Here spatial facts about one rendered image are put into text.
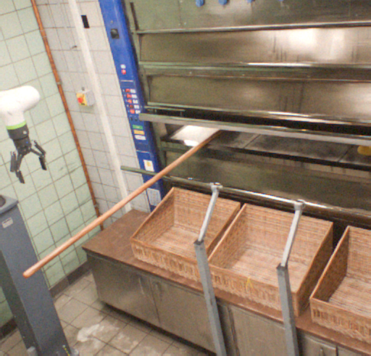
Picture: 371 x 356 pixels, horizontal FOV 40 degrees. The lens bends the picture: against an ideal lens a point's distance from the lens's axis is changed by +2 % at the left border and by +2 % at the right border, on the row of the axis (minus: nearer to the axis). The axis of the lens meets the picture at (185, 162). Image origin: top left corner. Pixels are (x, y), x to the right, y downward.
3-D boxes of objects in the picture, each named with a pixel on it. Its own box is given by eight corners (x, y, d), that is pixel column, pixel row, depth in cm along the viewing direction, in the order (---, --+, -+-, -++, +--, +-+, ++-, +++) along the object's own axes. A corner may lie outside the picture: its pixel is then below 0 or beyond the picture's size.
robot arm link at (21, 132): (15, 130, 229) (31, 122, 235) (-1, 127, 235) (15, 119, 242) (19, 142, 231) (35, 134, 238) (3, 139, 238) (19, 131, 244)
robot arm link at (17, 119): (-12, 101, 226) (7, 100, 222) (6, 90, 236) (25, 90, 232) (-2, 130, 233) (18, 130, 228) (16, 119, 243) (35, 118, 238)
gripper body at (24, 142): (22, 131, 242) (28, 148, 247) (7, 139, 237) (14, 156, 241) (32, 133, 238) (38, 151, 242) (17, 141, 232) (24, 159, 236)
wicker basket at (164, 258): (180, 220, 355) (173, 185, 343) (248, 238, 320) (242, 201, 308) (132, 258, 323) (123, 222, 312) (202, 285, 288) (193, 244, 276)
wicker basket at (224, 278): (250, 239, 319) (244, 201, 307) (338, 262, 285) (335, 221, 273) (206, 286, 286) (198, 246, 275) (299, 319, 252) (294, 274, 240)
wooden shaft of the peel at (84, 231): (27, 280, 221) (24, 275, 219) (22, 278, 222) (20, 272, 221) (234, 124, 336) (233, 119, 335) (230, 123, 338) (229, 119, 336)
